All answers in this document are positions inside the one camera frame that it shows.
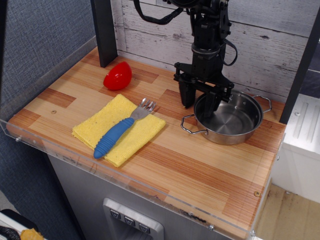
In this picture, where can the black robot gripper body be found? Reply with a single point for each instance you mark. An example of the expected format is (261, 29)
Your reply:
(205, 71)

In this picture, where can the red plastic egg half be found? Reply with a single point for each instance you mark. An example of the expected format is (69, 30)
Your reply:
(119, 77)

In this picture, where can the dark right frame post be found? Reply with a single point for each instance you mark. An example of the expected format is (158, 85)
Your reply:
(301, 71)

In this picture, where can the yellow folded napkin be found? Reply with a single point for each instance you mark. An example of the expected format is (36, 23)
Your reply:
(91, 130)

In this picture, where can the clear acrylic table guard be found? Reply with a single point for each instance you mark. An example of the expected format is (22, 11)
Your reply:
(217, 186)

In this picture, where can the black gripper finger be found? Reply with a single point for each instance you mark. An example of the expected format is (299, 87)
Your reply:
(187, 90)
(213, 100)

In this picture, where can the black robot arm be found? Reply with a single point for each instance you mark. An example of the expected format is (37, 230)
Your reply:
(210, 26)

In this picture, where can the white side cabinet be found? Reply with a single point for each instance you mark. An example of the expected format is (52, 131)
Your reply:
(297, 166)

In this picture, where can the silver dispenser button panel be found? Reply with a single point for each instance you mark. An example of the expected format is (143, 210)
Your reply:
(127, 224)

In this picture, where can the grey toy fridge cabinet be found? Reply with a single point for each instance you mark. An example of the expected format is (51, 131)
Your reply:
(86, 192)

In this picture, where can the stainless steel pot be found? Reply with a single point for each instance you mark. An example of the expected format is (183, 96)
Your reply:
(232, 123)

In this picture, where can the blue handled metal fork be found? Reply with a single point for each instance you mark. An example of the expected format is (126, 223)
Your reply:
(110, 138)

